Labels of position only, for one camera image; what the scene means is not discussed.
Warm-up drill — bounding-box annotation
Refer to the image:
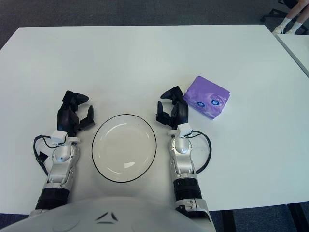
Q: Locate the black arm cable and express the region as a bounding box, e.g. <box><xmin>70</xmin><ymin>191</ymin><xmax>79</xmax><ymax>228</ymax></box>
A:
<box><xmin>33</xmin><ymin>134</ymin><xmax>55</xmax><ymax>177</ymax></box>
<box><xmin>185</xmin><ymin>130</ymin><xmax>213</xmax><ymax>174</ymax></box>

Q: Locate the black table leg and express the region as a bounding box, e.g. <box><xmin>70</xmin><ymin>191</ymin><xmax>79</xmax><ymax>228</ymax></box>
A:
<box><xmin>221</xmin><ymin>209</ymin><xmax>236</xmax><ymax>232</ymax></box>
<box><xmin>286</xmin><ymin>203</ymin><xmax>309</xmax><ymax>232</ymax></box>

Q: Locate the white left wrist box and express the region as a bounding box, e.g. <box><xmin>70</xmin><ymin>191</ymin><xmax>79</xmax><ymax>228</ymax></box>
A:
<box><xmin>51</xmin><ymin>130</ymin><xmax>68</xmax><ymax>145</ymax></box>

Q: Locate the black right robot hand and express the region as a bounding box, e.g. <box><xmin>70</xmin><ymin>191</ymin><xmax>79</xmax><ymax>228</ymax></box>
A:
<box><xmin>155</xmin><ymin>86</ymin><xmax>189</xmax><ymax>130</ymax></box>

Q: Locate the black office chair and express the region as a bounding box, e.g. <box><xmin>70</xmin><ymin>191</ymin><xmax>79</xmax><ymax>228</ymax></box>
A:
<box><xmin>260</xmin><ymin>0</ymin><xmax>300</xmax><ymax>24</ymax></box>

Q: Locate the purple tissue paper pack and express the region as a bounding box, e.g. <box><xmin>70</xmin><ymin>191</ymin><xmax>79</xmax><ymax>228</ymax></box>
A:
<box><xmin>183</xmin><ymin>75</ymin><xmax>231</xmax><ymax>121</ymax></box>

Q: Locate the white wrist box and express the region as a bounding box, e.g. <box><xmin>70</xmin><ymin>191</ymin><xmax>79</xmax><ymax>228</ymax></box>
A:
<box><xmin>51</xmin><ymin>130</ymin><xmax>68</xmax><ymax>145</ymax></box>
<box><xmin>177</xmin><ymin>122</ymin><xmax>193</xmax><ymax>138</ymax></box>

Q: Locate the white side table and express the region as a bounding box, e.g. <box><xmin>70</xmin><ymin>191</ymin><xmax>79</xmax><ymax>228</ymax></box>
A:
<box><xmin>275</xmin><ymin>33</ymin><xmax>309</xmax><ymax>78</ymax></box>

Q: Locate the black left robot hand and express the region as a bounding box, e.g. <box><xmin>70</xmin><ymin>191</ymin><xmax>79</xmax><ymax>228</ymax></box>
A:
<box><xmin>56</xmin><ymin>90</ymin><xmax>96</xmax><ymax>138</ymax></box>

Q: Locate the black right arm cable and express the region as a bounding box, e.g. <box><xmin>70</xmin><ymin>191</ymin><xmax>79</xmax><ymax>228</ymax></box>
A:
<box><xmin>185</xmin><ymin>130</ymin><xmax>213</xmax><ymax>174</ymax></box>

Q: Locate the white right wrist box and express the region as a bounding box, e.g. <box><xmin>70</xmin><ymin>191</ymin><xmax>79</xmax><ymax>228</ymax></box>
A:
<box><xmin>177</xmin><ymin>122</ymin><xmax>193</xmax><ymax>138</ymax></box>

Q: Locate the white plate with black rim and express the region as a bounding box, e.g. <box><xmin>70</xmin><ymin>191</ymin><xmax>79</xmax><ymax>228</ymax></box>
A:
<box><xmin>91</xmin><ymin>114</ymin><xmax>157</xmax><ymax>183</ymax></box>

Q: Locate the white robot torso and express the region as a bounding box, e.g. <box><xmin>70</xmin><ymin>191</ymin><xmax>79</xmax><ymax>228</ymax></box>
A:
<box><xmin>0</xmin><ymin>197</ymin><xmax>215</xmax><ymax>232</ymax></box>

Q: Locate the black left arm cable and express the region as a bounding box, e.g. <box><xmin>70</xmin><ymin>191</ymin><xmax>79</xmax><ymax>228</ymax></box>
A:
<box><xmin>33</xmin><ymin>134</ymin><xmax>55</xmax><ymax>177</ymax></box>

